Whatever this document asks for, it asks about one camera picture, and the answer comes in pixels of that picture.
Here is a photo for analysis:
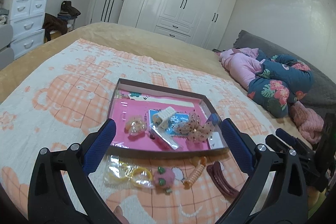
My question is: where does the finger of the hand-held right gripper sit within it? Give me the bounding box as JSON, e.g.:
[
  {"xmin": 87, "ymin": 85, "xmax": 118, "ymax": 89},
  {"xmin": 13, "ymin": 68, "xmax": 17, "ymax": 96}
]
[
  {"xmin": 265, "ymin": 135, "xmax": 292, "ymax": 155},
  {"xmin": 276, "ymin": 128, "xmax": 315, "ymax": 159}
]

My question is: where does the chair with dark clothes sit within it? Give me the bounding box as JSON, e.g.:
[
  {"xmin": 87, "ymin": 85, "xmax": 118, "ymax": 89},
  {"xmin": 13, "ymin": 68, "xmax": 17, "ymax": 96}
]
[{"xmin": 57, "ymin": 0, "xmax": 81, "ymax": 20}]

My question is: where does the white drawer chest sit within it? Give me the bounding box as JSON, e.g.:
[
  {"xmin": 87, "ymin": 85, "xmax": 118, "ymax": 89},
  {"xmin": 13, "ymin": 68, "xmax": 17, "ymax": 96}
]
[{"xmin": 6, "ymin": 0, "xmax": 49, "ymax": 60}]

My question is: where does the shallow pink cardboard box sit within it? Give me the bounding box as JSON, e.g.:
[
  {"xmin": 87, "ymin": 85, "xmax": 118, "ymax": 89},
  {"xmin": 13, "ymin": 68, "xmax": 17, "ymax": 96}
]
[{"xmin": 106, "ymin": 78, "xmax": 230, "ymax": 160}]

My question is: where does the polka dot bow scrunchie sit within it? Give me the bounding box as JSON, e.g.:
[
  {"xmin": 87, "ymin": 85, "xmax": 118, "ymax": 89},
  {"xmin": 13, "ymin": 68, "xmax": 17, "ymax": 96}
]
[{"xmin": 175, "ymin": 112, "xmax": 212, "ymax": 143}]

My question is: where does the pink plush hair clip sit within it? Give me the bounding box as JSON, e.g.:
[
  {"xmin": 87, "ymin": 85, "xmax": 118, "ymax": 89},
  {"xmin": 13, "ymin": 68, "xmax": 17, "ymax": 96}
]
[{"xmin": 152, "ymin": 167, "xmax": 176, "ymax": 194}]

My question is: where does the person's left hand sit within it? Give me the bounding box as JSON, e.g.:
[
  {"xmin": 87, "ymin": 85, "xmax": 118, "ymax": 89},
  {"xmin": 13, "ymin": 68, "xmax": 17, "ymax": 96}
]
[{"xmin": 113, "ymin": 205, "xmax": 129, "ymax": 224}]

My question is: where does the grey headboard blanket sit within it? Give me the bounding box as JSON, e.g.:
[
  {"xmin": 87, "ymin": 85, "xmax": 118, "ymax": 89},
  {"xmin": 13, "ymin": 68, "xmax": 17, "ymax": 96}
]
[{"xmin": 234, "ymin": 30, "xmax": 336, "ymax": 119}]

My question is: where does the orange spiral hair tie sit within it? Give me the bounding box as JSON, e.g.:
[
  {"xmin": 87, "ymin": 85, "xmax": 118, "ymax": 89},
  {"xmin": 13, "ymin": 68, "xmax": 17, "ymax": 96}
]
[{"xmin": 183, "ymin": 157, "xmax": 206, "ymax": 188}]

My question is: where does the small white box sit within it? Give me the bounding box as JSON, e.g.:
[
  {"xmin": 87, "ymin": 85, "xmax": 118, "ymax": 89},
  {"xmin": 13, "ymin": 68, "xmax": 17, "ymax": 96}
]
[{"xmin": 209, "ymin": 132, "xmax": 223, "ymax": 150}]

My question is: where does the cream hair claw clip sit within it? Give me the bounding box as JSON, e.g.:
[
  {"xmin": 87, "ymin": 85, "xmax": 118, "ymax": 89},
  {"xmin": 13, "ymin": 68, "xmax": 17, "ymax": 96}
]
[{"xmin": 152, "ymin": 106, "xmax": 176, "ymax": 130}]

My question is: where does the yellow hair ties packet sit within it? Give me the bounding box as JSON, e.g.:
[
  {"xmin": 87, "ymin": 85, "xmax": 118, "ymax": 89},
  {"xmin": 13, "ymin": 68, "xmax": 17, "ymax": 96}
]
[{"xmin": 104, "ymin": 156, "xmax": 155, "ymax": 189}]

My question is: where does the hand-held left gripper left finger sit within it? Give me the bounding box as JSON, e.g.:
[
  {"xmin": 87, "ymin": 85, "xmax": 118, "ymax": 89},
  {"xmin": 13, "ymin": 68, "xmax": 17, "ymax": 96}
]
[{"xmin": 28, "ymin": 118, "xmax": 124, "ymax": 224}]

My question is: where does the blue floral quilt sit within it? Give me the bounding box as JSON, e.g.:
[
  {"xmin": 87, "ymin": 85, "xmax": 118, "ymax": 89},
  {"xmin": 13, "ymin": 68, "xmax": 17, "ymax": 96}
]
[{"xmin": 247, "ymin": 54, "xmax": 314, "ymax": 118}]

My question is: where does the small translucent yellow claw clip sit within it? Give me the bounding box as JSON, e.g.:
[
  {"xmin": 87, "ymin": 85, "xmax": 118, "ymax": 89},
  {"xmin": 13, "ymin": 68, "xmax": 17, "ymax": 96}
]
[{"xmin": 125, "ymin": 115, "xmax": 148, "ymax": 136}]

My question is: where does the bed with tan sheet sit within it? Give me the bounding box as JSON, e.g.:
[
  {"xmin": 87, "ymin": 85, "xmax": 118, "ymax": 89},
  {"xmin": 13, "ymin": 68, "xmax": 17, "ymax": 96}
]
[{"xmin": 0, "ymin": 22, "xmax": 326, "ymax": 224}]

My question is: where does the orange and white printed blanket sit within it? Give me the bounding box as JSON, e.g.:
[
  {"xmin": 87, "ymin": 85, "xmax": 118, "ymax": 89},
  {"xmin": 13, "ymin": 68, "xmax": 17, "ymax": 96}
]
[{"xmin": 0, "ymin": 38, "xmax": 279, "ymax": 224}]

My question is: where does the pink garment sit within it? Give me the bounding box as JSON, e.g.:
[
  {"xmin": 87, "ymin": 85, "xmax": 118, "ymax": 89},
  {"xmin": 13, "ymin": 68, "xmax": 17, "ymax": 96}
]
[{"xmin": 219, "ymin": 47, "xmax": 265, "ymax": 89}]

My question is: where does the clear plastic packet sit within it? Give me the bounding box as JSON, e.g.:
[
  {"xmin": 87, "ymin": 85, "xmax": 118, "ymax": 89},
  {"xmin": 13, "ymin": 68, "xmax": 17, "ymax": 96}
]
[{"xmin": 148, "ymin": 124, "xmax": 181, "ymax": 151}]

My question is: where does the small blue box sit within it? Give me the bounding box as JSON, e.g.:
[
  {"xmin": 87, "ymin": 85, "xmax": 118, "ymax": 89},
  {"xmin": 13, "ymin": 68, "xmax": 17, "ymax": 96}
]
[{"xmin": 206, "ymin": 113, "xmax": 220, "ymax": 126}]

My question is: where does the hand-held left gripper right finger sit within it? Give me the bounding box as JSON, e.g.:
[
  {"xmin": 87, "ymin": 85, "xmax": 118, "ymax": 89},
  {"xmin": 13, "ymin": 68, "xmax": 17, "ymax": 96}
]
[{"xmin": 218, "ymin": 119, "xmax": 309, "ymax": 224}]

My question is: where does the pink fluffy cloth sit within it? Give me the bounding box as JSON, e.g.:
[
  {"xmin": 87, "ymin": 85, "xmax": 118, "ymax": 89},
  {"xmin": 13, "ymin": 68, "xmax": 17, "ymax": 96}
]
[{"xmin": 290, "ymin": 103, "xmax": 326, "ymax": 144}]

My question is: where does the maroon hair clip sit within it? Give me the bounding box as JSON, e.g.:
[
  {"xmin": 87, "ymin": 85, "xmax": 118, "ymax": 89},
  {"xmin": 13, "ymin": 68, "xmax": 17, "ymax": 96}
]
[{"xmin": 206, "ymin": 161, "xmax": 238, "ymax": 199}]

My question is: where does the dark brown clothes pile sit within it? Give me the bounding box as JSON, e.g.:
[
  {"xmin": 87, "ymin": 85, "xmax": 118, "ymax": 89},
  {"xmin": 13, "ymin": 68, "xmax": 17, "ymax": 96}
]
[{"xmin": 43, "ymin": 13, "xmax": 69, "ymax": 41}]

